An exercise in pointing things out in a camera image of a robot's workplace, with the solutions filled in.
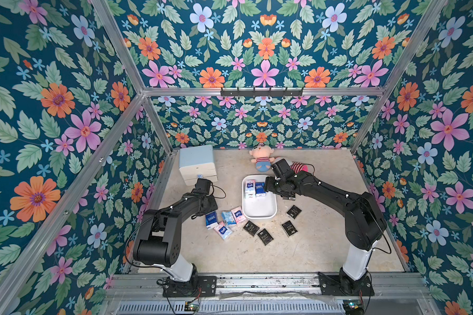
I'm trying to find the black wall hook rail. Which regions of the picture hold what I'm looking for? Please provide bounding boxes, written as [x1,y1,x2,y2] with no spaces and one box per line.
[220,87,304,98]

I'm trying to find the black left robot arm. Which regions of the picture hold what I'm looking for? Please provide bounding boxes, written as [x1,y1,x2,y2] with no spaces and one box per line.
[132,178,218,283]

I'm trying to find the white plastic storage box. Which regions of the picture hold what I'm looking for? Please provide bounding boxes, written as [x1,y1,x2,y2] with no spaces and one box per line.
[241,174,277,220]

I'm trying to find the pink white Tempo pack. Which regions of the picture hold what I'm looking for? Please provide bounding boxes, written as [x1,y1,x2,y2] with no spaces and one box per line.
[214,222,233,240]

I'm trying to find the small blue-top drawer cabinet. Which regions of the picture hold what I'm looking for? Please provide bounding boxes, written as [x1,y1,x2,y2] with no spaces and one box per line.
[179,144,218,186]

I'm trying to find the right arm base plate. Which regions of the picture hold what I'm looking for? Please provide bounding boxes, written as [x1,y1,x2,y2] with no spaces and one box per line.
[317,269,374,297]

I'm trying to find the baby doll plush toy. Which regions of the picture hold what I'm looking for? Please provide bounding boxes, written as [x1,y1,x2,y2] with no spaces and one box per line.
[249,144,275,173]

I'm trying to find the pink floral Tempo tissue pack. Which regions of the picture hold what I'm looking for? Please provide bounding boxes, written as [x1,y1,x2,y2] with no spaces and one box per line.
[244,179,256,198]

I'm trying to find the light blue Cinnamoroll tissue pack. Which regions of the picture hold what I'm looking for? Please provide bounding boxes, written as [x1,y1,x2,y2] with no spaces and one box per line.
[221,211,236,226]

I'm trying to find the black Face tissue pack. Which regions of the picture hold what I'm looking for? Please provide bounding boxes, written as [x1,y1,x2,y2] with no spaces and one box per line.
[244,220,260,237]
[258,228,274,246]
[286,206,302,219]
[281,220,298,237]

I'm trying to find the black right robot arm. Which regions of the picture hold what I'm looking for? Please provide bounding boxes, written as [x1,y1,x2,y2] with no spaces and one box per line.
[265,160,386,282]

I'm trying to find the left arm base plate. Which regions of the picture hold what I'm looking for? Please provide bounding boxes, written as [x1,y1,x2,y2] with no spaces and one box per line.
[160,276,218,298]

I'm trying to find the dark blue Tempo tissue pack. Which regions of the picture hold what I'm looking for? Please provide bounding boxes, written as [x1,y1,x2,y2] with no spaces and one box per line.
[255,182,267,198]

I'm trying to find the white pink plush toy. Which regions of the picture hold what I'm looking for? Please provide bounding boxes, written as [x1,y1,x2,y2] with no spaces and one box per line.
[274,157,310,173]

